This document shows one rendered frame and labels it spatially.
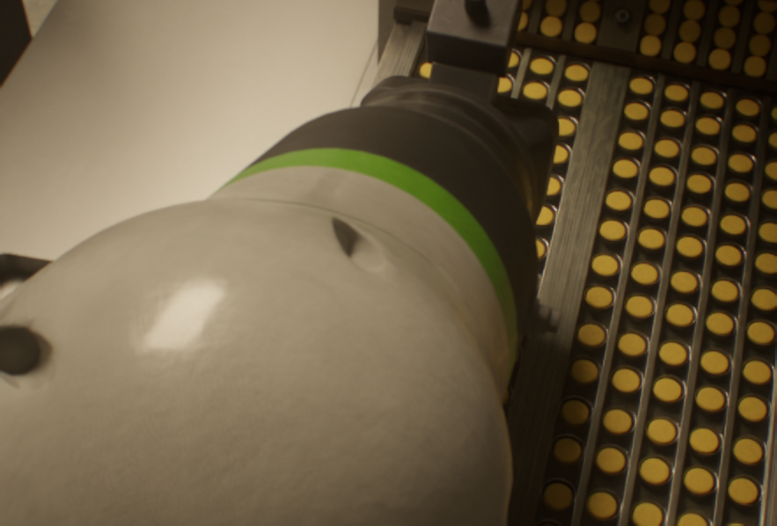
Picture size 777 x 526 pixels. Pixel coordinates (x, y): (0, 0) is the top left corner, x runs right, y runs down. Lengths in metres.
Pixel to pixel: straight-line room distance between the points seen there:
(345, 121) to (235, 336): 0.15
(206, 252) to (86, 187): 0.57
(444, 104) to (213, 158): 0.40
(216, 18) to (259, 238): 0.67
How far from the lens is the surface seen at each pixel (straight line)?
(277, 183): 0.29
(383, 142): 0.33
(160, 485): 0.21
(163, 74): 0.86
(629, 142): 0.61
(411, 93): 0.43
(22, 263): 0.75
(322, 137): 0.33
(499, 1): 0.48
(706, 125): 0.63
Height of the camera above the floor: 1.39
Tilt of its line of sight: 51 degrees down
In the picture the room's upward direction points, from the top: 2 degrees clockwise
